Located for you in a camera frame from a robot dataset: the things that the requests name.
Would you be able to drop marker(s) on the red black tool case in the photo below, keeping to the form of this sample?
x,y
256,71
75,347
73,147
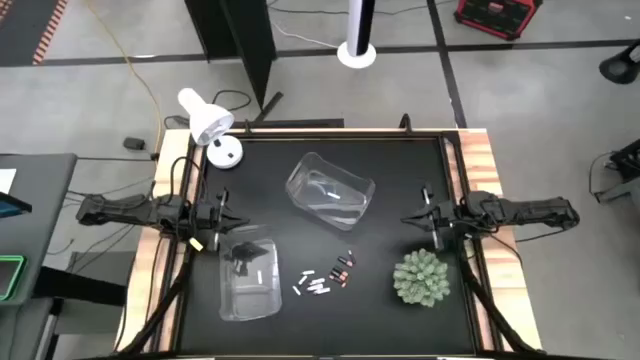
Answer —
x,y
495,17

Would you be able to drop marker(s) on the clear plastic bin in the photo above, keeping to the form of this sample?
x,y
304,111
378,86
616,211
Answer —
x,y
250,300
320,170

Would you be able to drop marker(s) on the grey desk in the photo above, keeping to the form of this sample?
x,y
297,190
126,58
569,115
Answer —
x,y
40,225

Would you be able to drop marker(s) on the green framed device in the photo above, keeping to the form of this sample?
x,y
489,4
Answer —
x,y
7,277

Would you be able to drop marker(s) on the grey metal cart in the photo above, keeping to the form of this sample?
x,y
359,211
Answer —
x,y
22,330

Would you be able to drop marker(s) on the black equipment stand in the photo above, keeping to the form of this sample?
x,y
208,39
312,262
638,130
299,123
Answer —
x,y
627,160

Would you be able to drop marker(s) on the white black pole stand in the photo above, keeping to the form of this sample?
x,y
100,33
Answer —
x,y
356,55

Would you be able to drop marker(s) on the black partition panel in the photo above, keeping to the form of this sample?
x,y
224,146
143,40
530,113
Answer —
x,y
240,40

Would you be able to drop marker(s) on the dark tablet screen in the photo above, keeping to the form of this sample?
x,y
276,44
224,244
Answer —
x,y
12,206

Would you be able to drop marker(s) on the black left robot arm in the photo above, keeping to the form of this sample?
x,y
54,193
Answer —
x,y
125,210

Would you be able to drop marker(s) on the white desk lamp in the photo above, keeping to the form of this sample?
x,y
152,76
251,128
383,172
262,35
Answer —
x,y
207,117

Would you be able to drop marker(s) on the black stool base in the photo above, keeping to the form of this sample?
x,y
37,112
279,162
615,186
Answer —
x,y
620,67

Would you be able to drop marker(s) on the green artificial succulent plant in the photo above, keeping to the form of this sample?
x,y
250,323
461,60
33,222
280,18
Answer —
x,y
421,277

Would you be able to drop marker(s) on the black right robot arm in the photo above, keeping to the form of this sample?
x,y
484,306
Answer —
x,y
525,210

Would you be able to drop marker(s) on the white paper sheet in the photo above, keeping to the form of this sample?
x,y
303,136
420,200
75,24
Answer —
x,y
6,181

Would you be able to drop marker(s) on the black mat orange striped edge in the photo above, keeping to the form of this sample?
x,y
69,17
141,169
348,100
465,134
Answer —
x,y
25,30

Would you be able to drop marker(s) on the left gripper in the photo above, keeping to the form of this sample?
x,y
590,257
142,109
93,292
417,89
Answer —
x,y
209,219

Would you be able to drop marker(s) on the small black power adapter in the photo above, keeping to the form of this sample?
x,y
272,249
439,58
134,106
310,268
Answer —
x,y
134,144

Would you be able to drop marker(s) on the black copper battery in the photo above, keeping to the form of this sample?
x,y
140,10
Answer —
x,y
344,261
340,273
337,279
351,257

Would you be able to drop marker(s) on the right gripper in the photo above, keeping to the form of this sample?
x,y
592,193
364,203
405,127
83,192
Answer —
x,y
444,216

